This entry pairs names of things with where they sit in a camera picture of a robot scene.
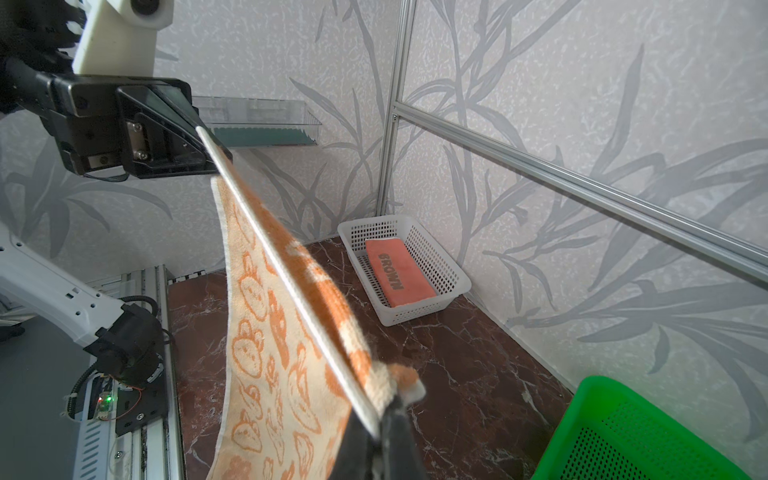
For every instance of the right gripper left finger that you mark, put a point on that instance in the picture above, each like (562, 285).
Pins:
(355, 456)

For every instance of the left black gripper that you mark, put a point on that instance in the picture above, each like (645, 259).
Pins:
(145, 126)

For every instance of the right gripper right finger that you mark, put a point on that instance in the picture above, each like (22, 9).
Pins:
(401, 458)

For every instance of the cream orange patterned towel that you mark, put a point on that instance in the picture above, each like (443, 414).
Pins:
(297, 361)

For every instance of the pink brown bear towel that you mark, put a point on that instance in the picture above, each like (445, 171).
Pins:
(400, 278)

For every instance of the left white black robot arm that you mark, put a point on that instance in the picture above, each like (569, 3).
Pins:
(125, 339)

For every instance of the white perforated plastic basket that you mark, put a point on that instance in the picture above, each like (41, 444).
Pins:
(442, 272)

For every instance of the green perforated plastic basket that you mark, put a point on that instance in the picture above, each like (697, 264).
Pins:
(611, 432)

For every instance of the clear acrylic wall shelf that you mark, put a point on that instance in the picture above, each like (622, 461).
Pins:
(253, 123)

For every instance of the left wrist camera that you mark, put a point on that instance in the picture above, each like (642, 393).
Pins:
(119, 37)

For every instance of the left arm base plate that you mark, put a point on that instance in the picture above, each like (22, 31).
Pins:
(137, 407)

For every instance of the aluminium frame rail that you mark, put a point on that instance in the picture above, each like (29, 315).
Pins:
(739, 255)

